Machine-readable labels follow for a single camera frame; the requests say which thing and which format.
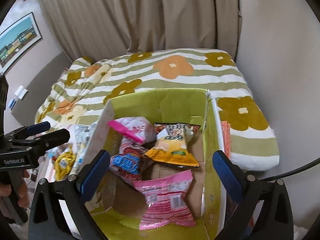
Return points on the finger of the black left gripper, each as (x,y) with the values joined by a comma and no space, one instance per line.
(38,128)
(51,140)

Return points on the pink striped snack packet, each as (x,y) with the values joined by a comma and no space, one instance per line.
(165,201)

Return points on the framed houses picture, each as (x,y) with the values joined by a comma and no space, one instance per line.
(17,39)

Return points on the white wall switch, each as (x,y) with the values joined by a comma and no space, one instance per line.
(21,92)

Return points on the green cardboard box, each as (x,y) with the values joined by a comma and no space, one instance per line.
(118,207)

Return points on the yellow foil snack bag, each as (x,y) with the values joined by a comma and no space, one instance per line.
(64,163)

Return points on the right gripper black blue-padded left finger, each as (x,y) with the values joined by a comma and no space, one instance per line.
(47,220)

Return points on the beige curtain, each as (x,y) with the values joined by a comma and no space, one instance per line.
(105,29)

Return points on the person's left hand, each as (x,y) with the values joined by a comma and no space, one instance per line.
(23,197)

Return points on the red yellow potato chip bag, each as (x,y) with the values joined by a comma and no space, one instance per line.
(171,146)

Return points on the floral striped green quilt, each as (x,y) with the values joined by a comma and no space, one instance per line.
(79,95)

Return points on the pink white snack packet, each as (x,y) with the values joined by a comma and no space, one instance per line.
(138,129)

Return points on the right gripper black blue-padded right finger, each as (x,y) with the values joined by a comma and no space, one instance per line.
(275,220)

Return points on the white printed snack bag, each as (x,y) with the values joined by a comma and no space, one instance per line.
(82,135)

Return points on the red blue snack packet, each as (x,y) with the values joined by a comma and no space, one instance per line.
(128,163)

